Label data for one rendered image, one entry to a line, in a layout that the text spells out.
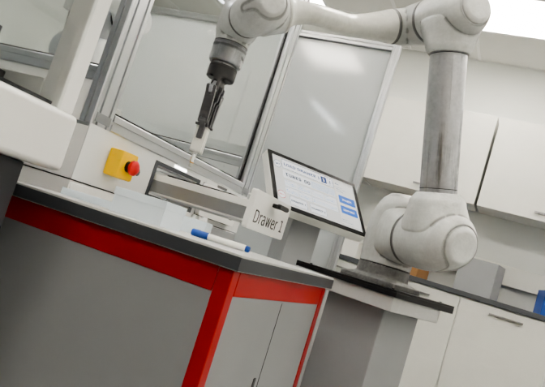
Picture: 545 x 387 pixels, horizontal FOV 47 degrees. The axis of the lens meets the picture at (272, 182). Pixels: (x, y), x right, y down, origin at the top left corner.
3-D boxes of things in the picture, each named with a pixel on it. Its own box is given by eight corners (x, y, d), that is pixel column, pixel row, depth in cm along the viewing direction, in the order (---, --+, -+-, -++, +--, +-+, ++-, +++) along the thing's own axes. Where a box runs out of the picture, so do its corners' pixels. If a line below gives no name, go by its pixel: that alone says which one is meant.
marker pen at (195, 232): (249, 253, 138) (251, 246, 138) (247, 253, 136) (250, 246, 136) (191, 234, 141) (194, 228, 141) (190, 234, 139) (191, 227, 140)
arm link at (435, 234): (434, 267, 182) (487, 280, 162) (387, 265, 176) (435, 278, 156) (455, 2, 183) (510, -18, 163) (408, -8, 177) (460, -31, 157)
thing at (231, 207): (276, 233, 196) (281, 214, 197) (244, 221, 172) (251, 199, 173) (169, 200, 211) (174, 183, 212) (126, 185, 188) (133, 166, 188)
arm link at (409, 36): (380, 8, 188) (406, -3, 175) (431, 9, 195) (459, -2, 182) (383, 52, 189) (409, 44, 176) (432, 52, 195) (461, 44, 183)
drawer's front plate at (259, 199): (281, 240, 197) (291, 206, 198) (246, 227, 170) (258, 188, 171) (276, 238, 197) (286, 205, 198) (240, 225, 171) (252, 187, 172)
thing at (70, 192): (125, 212, 149) (126, 206, 149) (110, 209, 140) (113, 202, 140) (76, 198, 151) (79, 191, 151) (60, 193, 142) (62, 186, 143)
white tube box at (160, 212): (179, 232, 132) (187, 208, 132) (159, 226, 124) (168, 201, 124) (130, 216, 137) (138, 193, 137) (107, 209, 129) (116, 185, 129)
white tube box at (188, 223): (208, 238, 164) (212, 225, 164) (202, 237, 156) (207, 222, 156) (164, 224, 165) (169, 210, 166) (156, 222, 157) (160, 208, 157)
